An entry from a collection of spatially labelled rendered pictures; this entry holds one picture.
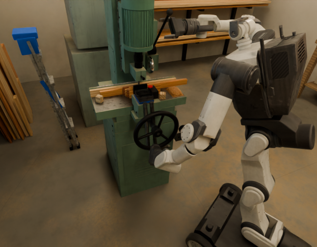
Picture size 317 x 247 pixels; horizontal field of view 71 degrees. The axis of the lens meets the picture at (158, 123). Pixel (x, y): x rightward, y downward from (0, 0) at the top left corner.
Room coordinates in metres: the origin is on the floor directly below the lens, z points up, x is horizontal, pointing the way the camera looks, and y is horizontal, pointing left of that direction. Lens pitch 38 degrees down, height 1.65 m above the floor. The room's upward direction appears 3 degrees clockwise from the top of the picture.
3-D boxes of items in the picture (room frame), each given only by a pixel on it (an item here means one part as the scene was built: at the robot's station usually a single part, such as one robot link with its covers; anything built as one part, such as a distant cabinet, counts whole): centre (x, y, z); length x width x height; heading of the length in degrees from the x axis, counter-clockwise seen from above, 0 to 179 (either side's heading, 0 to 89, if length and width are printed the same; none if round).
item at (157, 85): (1.27, 0.10, 0.94); 0.21 x 0.01 x 0.08; 114
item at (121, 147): (1.43, 0.20, 0.36); 0.58 x 0.45 x 0.71; 24
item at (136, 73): (1.34, 0.15, 1.03); 0.14 x 0.07 x 0.09; 24
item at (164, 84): (1.34, 0.10, 0.92); 0.62 x 0.02 x 0.04; 114
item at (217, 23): (1.40, -0.26, 1.33); 0.13 x 0.07 x 0.09; 100
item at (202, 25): (1.37, -0.21, 1.31); 0.11 x 0.11 x 0.11; 24
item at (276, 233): (0.73, -0.70, 0.28); 0.21 x 0.20 x 0.13; 54
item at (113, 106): (1.22, 0.12, 0.87); 0.61 x 0.30 x 0.06; 114
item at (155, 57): (1.55, 0.08, 1.02); 0.09 x 0.07 x 0.12; 114
